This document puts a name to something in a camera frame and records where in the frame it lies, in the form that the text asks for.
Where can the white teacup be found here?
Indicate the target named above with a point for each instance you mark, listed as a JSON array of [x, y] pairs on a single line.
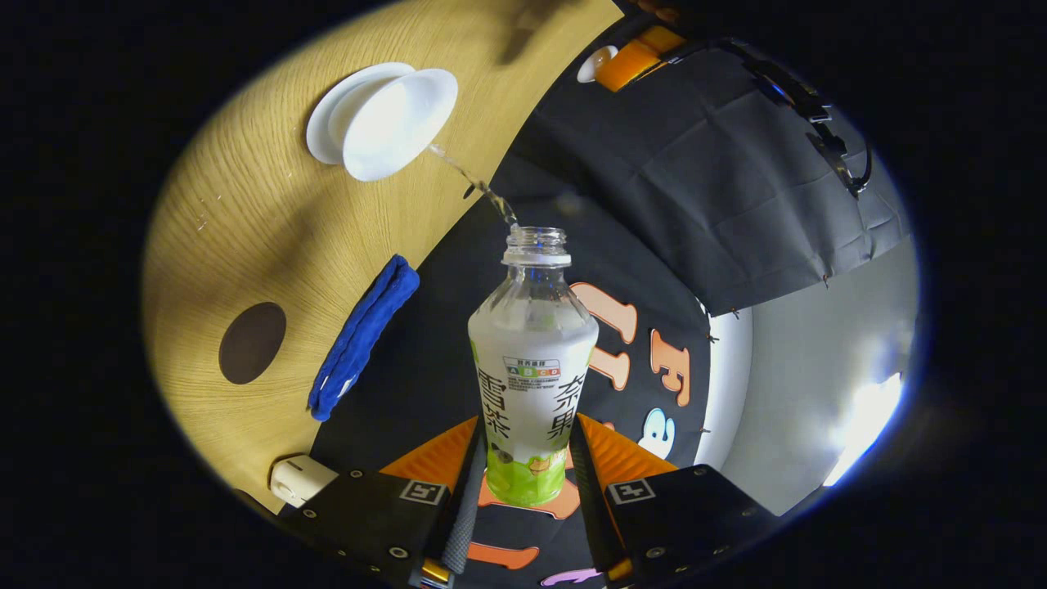
[[393, 127]]

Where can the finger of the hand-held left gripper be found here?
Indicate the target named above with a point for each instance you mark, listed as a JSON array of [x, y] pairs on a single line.
[[634, 59]]

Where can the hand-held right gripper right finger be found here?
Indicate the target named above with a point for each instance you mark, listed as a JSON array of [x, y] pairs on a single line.
[[590, 491]]

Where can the dark round coaster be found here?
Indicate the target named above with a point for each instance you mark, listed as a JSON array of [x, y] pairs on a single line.
[[252, 343]]

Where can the white green-label water bottle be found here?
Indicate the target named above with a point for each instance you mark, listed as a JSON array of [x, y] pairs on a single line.
[[532, 360]]

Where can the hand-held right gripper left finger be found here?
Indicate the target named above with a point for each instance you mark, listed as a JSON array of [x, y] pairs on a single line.
[[462, 507]]

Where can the white saucer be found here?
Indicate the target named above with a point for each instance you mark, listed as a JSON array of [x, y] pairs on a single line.
[[323, 123]]

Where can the blue folded towel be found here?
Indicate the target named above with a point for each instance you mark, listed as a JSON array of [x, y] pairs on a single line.
[[364, 335]]

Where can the white toaster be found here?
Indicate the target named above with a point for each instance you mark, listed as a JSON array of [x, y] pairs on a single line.
[[301, 481]]

